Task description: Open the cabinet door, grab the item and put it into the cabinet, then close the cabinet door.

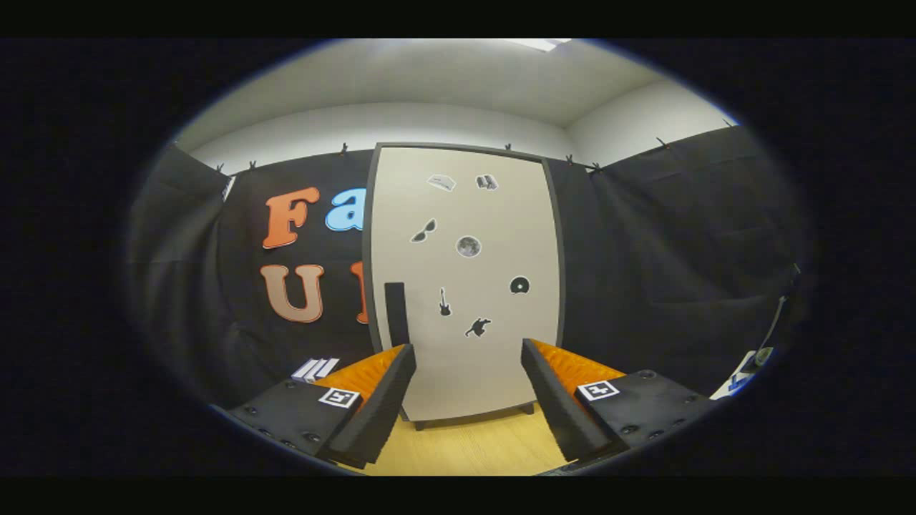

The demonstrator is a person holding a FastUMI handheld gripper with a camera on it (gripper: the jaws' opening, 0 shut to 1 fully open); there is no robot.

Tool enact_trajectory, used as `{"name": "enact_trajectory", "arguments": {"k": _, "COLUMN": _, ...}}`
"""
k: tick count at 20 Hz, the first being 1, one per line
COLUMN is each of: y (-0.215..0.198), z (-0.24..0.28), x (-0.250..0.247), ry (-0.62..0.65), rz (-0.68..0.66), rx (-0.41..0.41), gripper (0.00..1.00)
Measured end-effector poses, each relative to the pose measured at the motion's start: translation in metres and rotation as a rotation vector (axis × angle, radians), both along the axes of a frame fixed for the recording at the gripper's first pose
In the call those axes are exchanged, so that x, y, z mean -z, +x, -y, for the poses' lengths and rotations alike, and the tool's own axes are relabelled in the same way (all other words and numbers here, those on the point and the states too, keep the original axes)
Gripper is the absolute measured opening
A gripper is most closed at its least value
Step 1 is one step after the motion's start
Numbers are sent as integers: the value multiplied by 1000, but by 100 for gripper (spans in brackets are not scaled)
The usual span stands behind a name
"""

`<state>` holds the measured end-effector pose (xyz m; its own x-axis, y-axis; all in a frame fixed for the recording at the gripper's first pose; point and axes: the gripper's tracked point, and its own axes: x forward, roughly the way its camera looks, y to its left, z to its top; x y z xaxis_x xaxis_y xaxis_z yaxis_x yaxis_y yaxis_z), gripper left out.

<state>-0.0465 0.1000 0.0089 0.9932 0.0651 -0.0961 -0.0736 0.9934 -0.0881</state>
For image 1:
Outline white side table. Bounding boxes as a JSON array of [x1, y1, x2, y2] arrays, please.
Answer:
[[708, 349, 777, 400]]

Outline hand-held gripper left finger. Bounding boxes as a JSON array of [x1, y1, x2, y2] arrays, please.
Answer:
[[229, 343, 418, 469]]

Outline black backdrop cloth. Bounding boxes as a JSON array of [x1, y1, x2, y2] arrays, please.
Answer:
[[125, 125, 813, 408]]

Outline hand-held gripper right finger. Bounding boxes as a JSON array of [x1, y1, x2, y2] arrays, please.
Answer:
[[520, 338, 716, 464]]

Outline grey cabinet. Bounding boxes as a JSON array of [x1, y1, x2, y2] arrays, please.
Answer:
[[361, 142, 567, 431]]

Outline light grey cabinet door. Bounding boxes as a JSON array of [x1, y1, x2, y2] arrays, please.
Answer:
[[369, 147, 561, 423]]

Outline black door handle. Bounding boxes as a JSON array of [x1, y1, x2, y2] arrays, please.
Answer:
[[384, 282, 411, 346]]

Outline dark book set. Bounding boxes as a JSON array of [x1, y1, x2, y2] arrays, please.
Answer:
[[291, 358, 341, 383]]

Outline grey stand pole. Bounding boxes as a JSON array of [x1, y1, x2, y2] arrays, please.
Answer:
[[766, 293, 788, 351]]

